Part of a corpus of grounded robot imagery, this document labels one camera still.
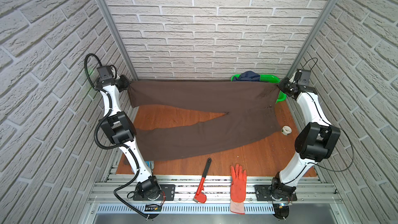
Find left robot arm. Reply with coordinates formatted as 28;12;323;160
94;65;162;201

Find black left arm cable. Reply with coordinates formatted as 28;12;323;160
83;53;150;220

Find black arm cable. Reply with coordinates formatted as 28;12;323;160
83;53;150;220
300;57;355;173

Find brown trousers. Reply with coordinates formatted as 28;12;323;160
127;79;284;162

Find white tape roll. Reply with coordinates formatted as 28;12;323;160
282;125;292;136

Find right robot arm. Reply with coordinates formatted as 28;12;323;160
270;69;341;201

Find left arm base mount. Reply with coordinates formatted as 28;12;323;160
133;184;176;201

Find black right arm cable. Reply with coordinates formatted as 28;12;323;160
300;57;355;173

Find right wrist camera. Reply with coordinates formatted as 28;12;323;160
293;69;311;87

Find green plastic basket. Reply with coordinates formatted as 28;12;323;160
230;74;287;104

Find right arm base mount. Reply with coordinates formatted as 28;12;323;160
254;185;297;202

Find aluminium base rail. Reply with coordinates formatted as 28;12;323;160
88;174;343;214

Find blue grey work glove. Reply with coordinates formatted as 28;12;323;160
146;161;154;170

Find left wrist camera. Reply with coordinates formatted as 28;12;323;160
97;65;117;84

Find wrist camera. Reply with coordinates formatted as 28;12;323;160
97;65;117;84
293;69;311;87

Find dark blue jeans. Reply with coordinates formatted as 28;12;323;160
231;71;261;82

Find red pipe wrench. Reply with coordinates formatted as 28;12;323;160
193;158;212;203

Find red rubber glove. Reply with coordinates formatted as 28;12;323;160
230;163;247;215

